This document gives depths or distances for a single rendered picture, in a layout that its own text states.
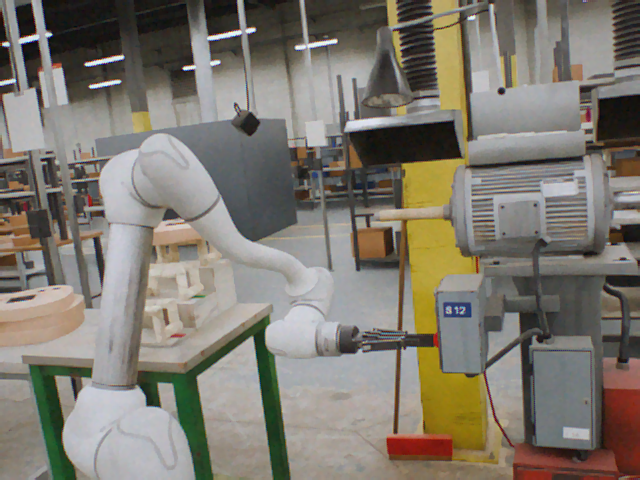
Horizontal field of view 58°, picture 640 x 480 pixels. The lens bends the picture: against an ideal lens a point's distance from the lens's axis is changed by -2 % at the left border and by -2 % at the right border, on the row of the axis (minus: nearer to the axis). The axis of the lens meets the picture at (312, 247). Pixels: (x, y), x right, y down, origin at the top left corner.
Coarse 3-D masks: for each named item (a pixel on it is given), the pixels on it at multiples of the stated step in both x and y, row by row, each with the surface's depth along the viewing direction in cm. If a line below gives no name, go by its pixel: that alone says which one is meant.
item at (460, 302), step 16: (448, 288) 133; (464, 288) 132; (480, 288) 132; (448, 304) 132; (464, 304) 131; (480, 304) 131; (448, 320) 133; (464, 320) 131; (480, 320) 130; (448, 336) 133; (464, 336) 132; (480, 336) 131; (528, 336) 144; (448, 352) 134; (464, 352) 133; (480, 352) 132; (448, 368) 135; (464, 368) 134; (480, 368) 132
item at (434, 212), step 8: (416, 208) 166; (424, 208) 164; (432, 208) 163; (440, 208) 162; (384, 216) 168; (392, 216) 167; (400, 216) 166; (408, 216) 165; (416, 216) 165; (424, 216) 164; (432, 216) 163; (440, 216) 162
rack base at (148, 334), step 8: (144, 328) 193; (152, 328) 192; (184, 328) 188; (192, 328) 187; (144, 336) 184; (152, 336) 183; (184, 336) 181; (144, 344) 178; (152, 344) 177; (160, 344) 176; (168, 344) 175
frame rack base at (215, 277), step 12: (216, 264) 205; (228, 264) 211; (204, 276) 202; (216, 276) 202; (228, 276) 211; (168, 288) 207; (204, 288) 203; (216, 288) 202; (228, 288) 210; (228, 300) 210
